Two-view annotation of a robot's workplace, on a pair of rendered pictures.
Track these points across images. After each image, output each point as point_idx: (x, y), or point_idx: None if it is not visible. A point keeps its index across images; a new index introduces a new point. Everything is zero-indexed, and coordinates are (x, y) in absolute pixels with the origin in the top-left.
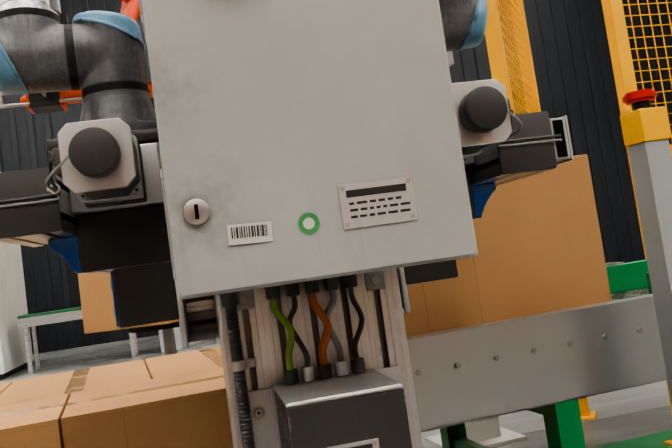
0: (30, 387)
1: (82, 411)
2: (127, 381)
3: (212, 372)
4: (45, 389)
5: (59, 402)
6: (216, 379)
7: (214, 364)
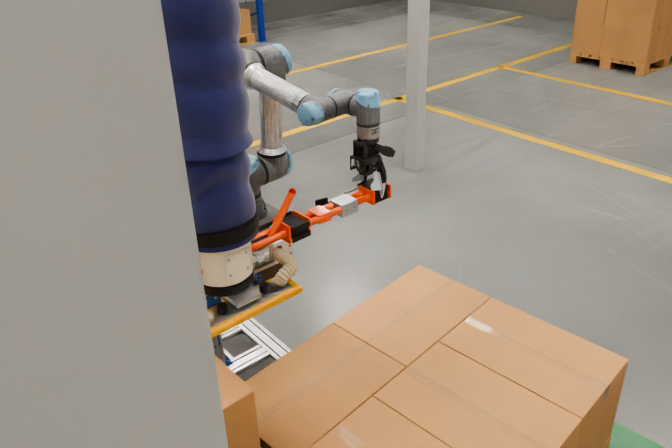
0: (493, 388)
1: (330, 330)
2: (390, 390)
3: (325, 404)
4: (457, 379)
5: (379, 347)
6: (299, 383)
7: (356, 434)
